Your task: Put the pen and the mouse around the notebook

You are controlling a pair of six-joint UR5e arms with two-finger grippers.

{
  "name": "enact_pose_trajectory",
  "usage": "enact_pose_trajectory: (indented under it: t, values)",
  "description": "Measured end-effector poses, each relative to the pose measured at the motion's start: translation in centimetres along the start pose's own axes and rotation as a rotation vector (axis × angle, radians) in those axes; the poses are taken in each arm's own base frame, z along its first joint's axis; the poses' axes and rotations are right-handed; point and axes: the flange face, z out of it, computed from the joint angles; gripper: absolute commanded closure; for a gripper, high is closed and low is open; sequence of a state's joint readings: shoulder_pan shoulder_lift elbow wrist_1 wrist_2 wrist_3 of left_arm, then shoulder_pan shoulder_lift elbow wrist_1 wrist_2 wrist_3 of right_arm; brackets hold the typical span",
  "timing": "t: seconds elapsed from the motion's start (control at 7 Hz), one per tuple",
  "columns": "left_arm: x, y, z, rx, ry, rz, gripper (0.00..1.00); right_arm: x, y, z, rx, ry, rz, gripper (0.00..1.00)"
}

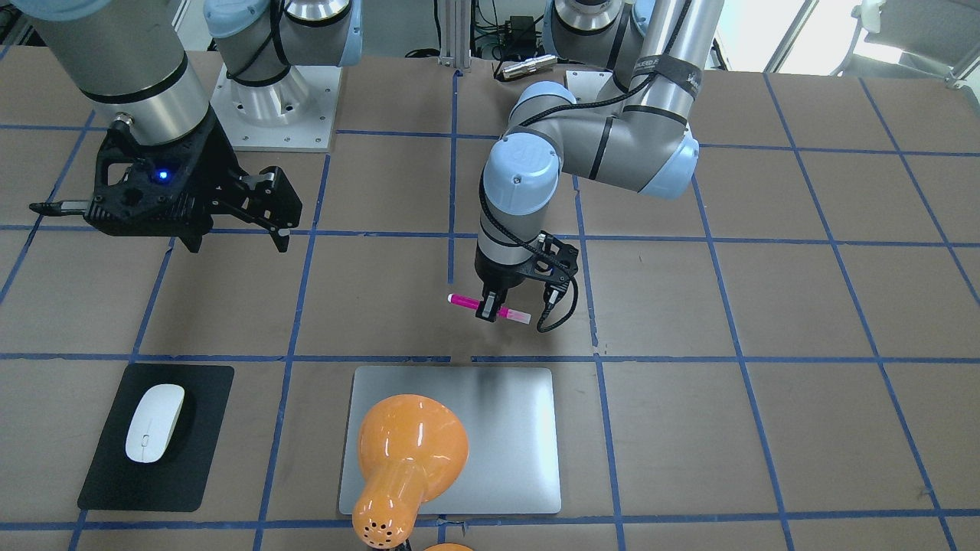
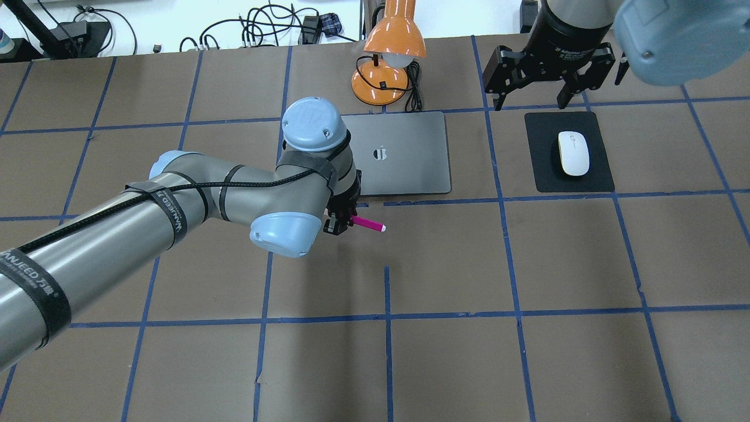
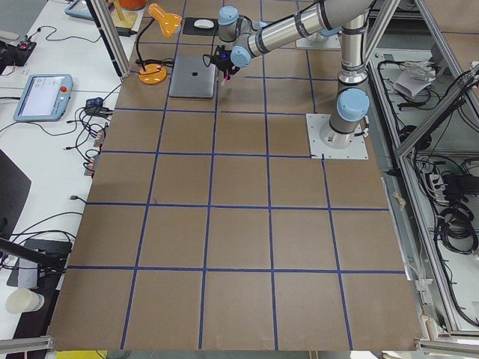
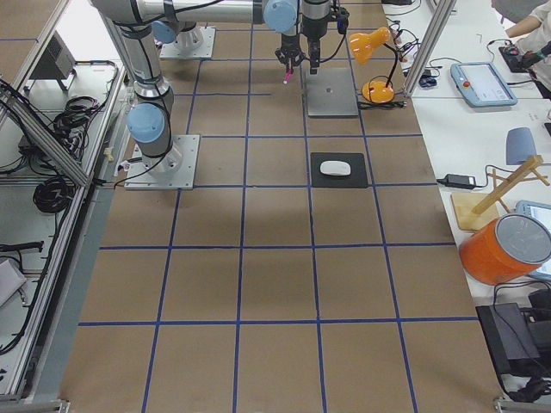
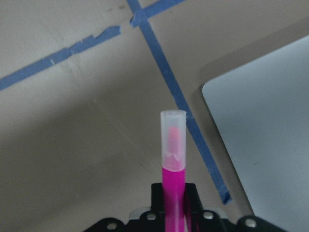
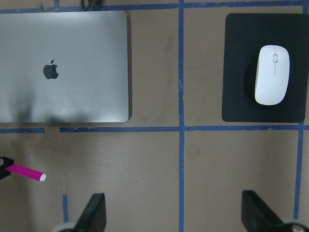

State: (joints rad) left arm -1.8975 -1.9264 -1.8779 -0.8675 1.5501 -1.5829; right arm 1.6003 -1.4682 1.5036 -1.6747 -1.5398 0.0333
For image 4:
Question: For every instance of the orange cylindrical container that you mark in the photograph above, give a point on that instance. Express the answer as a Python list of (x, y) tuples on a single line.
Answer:
[(505, 249)]

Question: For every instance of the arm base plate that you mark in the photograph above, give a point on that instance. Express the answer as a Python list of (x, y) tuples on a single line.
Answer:
[(194, 44), (175, 171)]

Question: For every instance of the white computer mouse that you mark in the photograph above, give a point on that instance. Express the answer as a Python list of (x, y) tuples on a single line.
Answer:
[(334, 168)]

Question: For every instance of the blue teach pendant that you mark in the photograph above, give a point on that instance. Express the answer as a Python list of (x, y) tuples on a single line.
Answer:
[(481, 85)]

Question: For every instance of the pink marker pen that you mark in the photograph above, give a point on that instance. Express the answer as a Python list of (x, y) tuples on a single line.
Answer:
[(289, 71)]

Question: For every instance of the wooden stand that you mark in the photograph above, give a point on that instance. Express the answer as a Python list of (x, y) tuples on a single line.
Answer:
[(475, 210)]

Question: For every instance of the orange desk lamp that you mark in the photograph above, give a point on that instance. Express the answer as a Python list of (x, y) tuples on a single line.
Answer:
[(377, 89)]

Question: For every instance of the black mousepad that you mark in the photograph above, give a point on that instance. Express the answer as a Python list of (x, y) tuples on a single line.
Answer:
[(357, 179)]

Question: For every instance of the black power adapter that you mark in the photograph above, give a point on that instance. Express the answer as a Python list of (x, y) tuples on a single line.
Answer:
[(458, 181)]

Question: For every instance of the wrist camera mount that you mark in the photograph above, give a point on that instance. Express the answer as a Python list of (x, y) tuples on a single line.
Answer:
[(340, 15)]

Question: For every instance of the silver closed laptop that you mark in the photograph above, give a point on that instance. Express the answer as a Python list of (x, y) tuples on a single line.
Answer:
[(330, 94)]

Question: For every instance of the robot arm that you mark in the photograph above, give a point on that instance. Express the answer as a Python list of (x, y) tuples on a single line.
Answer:
[(152, 30)]

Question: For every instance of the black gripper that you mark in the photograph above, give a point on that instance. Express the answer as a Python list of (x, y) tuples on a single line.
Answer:
[(288, 41)]

